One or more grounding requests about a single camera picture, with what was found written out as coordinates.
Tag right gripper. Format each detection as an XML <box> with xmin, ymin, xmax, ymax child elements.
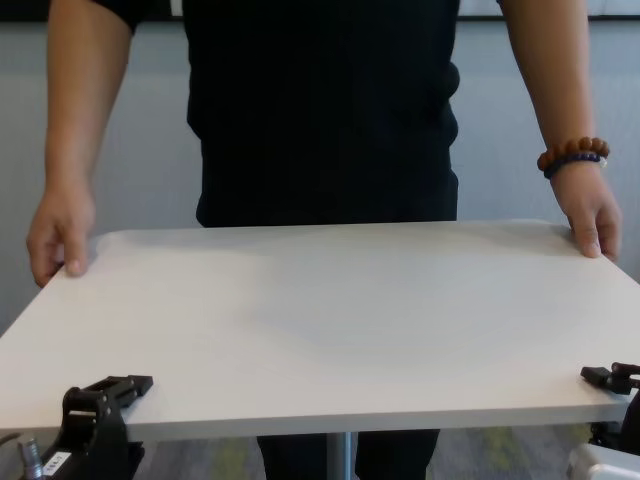
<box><xmin>579</xmin><ymin>361</ymin><xmax>640</xmax><ymax>454</ymax></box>

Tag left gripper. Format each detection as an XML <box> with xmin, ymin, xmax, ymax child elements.
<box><xmin>38</xmin><ymin>373</ymin><xmax>154</xmax><ymax>480</ymax></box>

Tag white rolling pedestal table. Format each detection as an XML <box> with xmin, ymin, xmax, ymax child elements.
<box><xmin>0</xmin><ymin>218</ymin><xmax>640</xmax><ymax>480</ymax></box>

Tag person right forearm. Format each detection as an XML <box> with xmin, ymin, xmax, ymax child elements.
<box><xmin>43</xmin><ymin>0</ymin><xmax>136</xmax><ymax>201</ymax></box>

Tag person left forearm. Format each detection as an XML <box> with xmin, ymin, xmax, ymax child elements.
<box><xmin>494</xmin><ymin>0</ymin><xmax>601</xmax><ymax>154</ymax></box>

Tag person left hand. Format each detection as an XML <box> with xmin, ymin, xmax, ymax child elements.
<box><xmin>549</xmin><ymin>163</ymin><xmax>624</xmax><ymax>262</ymax></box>

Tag person right hand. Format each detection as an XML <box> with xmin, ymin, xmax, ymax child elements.
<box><xmin>24</xmin><ymin>188</ymin><xmax>97</xmax><ymax>289</ymax></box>

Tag black trousers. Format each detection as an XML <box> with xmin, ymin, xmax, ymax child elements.
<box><xmin>256</xmin><ymin>428</ymin><xmax>441</xmax><ymax>480</ymax></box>

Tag person in black clothes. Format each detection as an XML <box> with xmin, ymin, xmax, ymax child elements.
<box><xmin>117</xmin><ymin>0</ymin><xmax>506</xmax><ymax>229</ymax></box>

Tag black cable with silver plug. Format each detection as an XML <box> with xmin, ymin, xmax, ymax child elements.
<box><xmin>0</xmin><ymin>432</ymin><xmax>45</xmax><ymax>476</ymax></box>

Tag dark blue bead bracelet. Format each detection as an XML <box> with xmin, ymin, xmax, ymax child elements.
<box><xmin>543</xmin><ymin>152</ymin><xmax>609</xmax><ymax>181</ymax></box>

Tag brown wooden bead bracelet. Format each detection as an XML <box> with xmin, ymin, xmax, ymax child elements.
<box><xmin>537</xmin><ymin>135</ymin><xmax>606</xmax><ymax>171</ymax></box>

